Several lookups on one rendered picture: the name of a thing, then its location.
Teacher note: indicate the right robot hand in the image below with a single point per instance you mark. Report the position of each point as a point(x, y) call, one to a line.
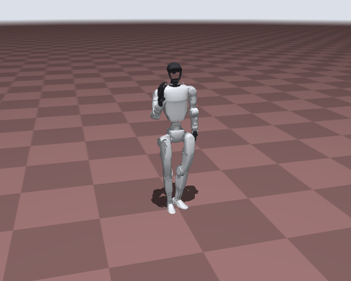
point(160, 93)

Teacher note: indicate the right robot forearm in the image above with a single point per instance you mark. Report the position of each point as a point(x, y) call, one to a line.
point(157, 110)

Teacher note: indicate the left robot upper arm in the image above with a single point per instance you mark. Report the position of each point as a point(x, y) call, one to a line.
point(192, 100)

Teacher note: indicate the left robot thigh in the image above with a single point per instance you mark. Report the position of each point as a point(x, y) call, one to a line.
point(187, 154)

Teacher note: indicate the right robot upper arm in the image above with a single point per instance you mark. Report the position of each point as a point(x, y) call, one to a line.
point(154, 102)

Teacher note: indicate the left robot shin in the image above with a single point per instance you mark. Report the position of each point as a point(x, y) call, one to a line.
point(180, 182)

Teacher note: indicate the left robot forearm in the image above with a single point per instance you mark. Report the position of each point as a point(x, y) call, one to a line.
point(194, 123)

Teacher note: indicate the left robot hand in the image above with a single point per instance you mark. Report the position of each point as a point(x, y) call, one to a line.
point(195, 134)

